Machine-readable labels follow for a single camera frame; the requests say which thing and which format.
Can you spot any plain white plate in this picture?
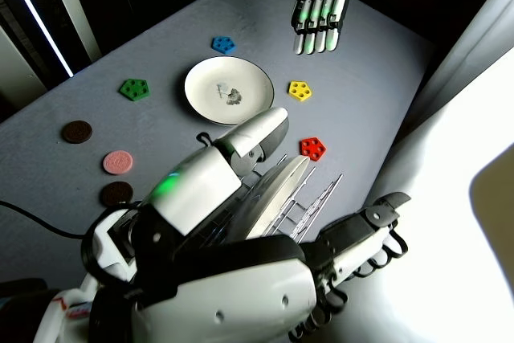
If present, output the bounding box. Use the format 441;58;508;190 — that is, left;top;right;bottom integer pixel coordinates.
188;154;312;248

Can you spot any black-rimmed white leaf plate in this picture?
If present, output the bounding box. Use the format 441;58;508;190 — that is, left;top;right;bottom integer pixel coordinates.
184;56;275;126

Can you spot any yellow pentagon block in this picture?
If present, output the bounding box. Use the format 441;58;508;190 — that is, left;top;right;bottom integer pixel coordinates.
288;80;313;103

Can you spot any blue pentagon block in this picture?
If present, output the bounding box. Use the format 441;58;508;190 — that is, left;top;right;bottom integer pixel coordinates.
211;35;238;55

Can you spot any red pentagon block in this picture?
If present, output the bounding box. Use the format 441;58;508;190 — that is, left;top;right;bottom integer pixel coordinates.
299;137;328;162

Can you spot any grey table cloth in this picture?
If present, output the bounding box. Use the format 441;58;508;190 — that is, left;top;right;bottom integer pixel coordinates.
0;0;437;292

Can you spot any green pentagon block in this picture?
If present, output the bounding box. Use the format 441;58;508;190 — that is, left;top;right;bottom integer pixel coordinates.
118;78;151;102

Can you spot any pink sandwich cookie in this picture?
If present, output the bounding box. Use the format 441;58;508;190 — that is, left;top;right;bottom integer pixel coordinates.
102;150;134;176

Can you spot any beige panel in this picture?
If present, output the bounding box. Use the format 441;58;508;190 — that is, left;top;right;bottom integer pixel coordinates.
469;145;514;280

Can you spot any white light strip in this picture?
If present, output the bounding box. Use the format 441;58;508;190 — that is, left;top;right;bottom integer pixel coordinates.
0;0;75;79

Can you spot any brown sandwich cookie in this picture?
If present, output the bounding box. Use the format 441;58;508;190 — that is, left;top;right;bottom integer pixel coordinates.
61;120;93;145
99;181;134;207

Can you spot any metal wire dish rack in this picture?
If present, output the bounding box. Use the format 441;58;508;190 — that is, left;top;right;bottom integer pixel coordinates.
236;153;345;244

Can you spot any white post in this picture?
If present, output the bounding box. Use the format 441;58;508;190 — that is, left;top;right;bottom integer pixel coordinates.
42;0;102;63

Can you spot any black cable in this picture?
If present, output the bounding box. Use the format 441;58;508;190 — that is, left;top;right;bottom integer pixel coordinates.
0;200;88;239

